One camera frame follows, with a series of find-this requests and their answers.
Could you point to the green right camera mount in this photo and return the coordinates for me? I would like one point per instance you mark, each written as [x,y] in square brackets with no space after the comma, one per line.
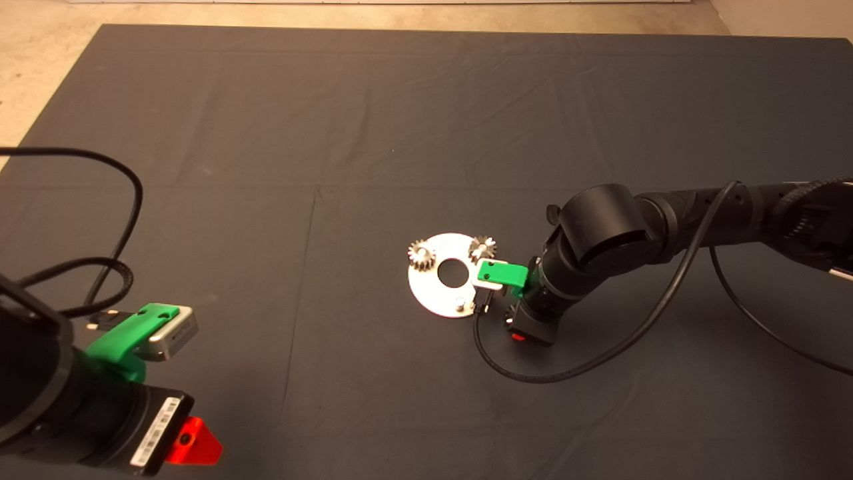
[503,273]

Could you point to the dark grey table cloth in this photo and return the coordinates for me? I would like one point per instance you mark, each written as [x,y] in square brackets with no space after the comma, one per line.
[333,100]

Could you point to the round metal carrier plate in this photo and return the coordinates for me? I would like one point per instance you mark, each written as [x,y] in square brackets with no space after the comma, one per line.
[430,293]

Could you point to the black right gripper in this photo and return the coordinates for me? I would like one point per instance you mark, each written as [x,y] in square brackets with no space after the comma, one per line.
[536,323]

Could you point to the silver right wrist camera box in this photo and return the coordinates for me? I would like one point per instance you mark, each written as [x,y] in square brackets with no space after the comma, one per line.
[485,284]

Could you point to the green left camera mount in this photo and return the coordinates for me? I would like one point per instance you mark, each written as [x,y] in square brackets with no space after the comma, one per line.
[126,333]

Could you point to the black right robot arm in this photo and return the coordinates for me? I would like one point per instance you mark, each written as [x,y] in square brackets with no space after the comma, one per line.
[600,223]

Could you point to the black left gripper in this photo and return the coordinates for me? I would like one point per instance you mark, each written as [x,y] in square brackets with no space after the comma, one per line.
[116,426]

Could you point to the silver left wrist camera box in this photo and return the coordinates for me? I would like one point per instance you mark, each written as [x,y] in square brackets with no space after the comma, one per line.
[174,335]

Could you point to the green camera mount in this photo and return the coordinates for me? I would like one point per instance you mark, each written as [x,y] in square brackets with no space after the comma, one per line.
[503,273]
[126,333]

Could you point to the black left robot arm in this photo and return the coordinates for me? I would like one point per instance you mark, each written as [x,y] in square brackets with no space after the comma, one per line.
[33,380]

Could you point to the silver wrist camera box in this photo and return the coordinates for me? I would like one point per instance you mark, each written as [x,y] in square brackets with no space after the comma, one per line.
[174,335]
[485,284]

